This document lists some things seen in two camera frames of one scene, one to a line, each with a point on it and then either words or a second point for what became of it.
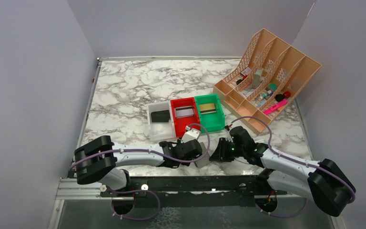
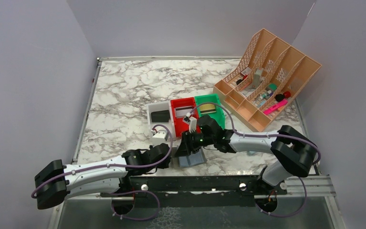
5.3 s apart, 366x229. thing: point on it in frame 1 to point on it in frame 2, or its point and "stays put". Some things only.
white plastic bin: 160,120 stays put
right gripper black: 226,151 to 190,142
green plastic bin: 210,114 stays put
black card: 160,116 stays put
